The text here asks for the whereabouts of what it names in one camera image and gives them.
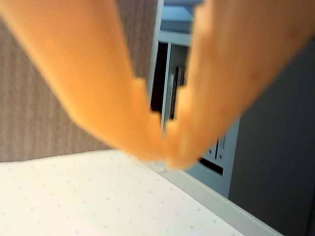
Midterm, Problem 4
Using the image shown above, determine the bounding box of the grey computer case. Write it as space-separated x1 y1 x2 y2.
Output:
147 0 241 199

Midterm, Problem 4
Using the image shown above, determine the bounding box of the white dotted paper mat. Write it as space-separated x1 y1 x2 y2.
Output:
0 149 247 236

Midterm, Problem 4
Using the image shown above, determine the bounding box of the light blue box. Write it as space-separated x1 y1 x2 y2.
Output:
160 0 205 32

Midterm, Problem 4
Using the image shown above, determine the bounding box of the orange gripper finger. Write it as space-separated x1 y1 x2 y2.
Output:
165 0 315 171
0 0 166 162

